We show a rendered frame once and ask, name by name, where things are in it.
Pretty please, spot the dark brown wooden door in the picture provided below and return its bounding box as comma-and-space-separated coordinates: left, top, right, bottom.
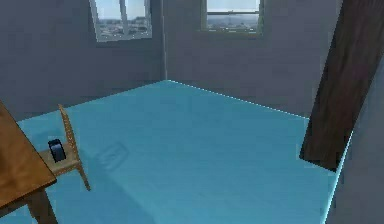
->
299, 0, 384, 173

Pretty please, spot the brown wooden table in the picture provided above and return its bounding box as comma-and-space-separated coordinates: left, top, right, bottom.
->
0, 100, 59, 224

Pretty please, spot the dark blue box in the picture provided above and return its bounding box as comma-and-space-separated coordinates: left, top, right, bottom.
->
47, 138, 67, 164

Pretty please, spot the light wooden chair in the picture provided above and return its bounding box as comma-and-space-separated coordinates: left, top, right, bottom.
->
37, 103, 92, 192

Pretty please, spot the white framed window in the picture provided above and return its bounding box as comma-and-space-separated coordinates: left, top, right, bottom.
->
88, 0, 153, 43

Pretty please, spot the green framed window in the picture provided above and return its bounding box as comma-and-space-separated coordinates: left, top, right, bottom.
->
200, 0, 266, 36

